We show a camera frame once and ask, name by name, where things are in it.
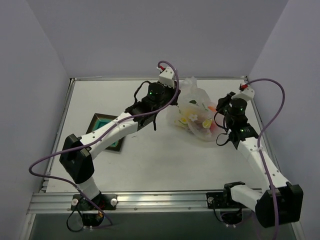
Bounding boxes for translucent plastic bag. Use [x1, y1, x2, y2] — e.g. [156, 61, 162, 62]
[166, 77, 224, 142]

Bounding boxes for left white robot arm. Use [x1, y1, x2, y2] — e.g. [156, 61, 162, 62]
[59, 80, 180, 210]

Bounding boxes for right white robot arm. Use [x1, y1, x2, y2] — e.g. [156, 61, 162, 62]
[216, 92, 304, 228]

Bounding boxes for teal rectangular tray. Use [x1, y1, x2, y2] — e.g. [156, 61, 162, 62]
[86, 113, 125, 153]

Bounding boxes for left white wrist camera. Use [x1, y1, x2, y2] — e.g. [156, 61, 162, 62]
[157, 66, 175, 89]

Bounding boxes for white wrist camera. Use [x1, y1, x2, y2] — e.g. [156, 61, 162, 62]
[238, 83, 255, 102]
[157, 66, 175, 89]

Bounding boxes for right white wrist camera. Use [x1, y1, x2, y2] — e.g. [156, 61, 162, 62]
[238, 83, 255, 102]

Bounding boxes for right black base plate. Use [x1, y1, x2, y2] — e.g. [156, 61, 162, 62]
[206, 191, 247, 210]

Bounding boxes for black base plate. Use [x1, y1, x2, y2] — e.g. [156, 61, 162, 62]
[70, 193, 118, 211]
[206, 191, 247, 210]

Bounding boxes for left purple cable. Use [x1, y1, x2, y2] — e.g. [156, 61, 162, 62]
[28, 60, 181, 230]

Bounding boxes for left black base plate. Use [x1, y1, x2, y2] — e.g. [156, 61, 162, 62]
[70, 193, 118, 211]

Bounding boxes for aluminium front rail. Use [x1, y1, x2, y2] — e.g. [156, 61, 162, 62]
[26, 191, 266, 215]

